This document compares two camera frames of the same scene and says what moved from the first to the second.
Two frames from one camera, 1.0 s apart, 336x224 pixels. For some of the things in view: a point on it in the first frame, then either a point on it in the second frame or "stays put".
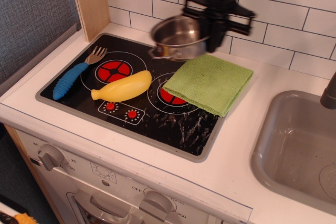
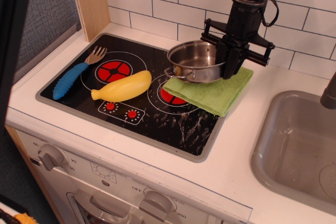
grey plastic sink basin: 294,153 stays put
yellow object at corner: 23,219 stays put
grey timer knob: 50,156 stays put
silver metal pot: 178,38 -> 194,61
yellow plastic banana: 125,88 stays put
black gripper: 221,5 -> 243,27
